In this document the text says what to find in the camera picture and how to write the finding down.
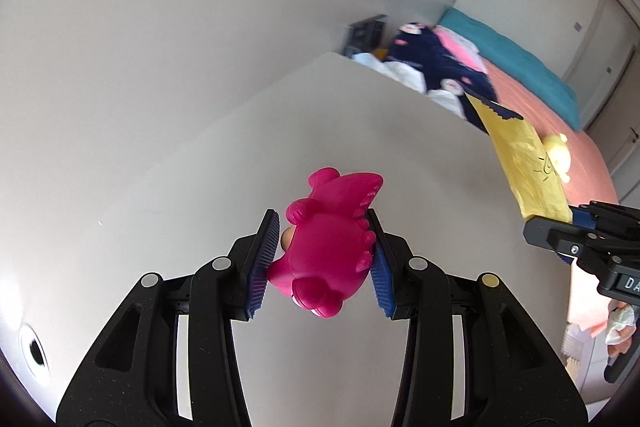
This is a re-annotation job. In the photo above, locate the yellow snack wrapper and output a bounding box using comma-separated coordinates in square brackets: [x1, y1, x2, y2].
[466, 91, 573, 223]

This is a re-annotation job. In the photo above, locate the pink dinosaur toy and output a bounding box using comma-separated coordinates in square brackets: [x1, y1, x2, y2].
[267, 167, 384, 319]

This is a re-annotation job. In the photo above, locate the yellow plush duck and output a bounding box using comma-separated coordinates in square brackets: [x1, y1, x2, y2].
[541, 133, 572, 183]

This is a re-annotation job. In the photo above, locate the white cloth on bed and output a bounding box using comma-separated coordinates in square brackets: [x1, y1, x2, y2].
[352, 53, 465, 119]

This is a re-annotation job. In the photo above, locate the navy patterned blanket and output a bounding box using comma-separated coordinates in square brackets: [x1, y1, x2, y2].
[385, 23, 498, 132]

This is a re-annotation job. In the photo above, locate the black picture frame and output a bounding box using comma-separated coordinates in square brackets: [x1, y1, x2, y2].
[341, 14, 387, 57]

